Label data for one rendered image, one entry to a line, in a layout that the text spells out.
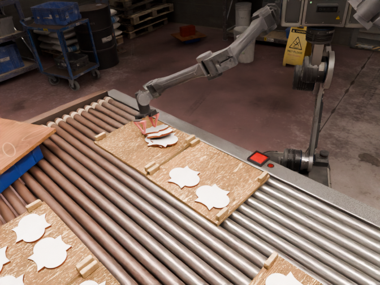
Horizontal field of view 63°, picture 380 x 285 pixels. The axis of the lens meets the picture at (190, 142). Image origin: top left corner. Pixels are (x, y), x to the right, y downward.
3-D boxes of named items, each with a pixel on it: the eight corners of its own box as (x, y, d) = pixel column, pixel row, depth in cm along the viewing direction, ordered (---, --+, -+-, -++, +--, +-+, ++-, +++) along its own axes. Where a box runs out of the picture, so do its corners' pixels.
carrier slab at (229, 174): (199, 142, 158) (199, 140, 157) (270, 177, 134) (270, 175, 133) (146, 178, 139) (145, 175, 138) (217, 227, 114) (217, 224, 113)
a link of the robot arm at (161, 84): (225, 70, 132) (212, 48, 128) (219, 77, 129) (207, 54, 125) (159, 95, 162) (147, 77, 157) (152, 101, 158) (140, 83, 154)
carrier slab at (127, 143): (145, 116, 183) (144, 113, 182) (197, 141, 160) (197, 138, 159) (94, 144, 163) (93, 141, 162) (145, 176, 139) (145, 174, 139)
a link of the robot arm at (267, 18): (277, 18, 149) (273, 8, 147) (276, 24, 142) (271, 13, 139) (259, 27, 154) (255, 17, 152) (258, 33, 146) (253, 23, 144)
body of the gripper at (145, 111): (156, 112, 161) (153, 98, 159) (145, 119, 153) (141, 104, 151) (146, 112, 164) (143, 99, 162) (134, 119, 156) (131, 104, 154)
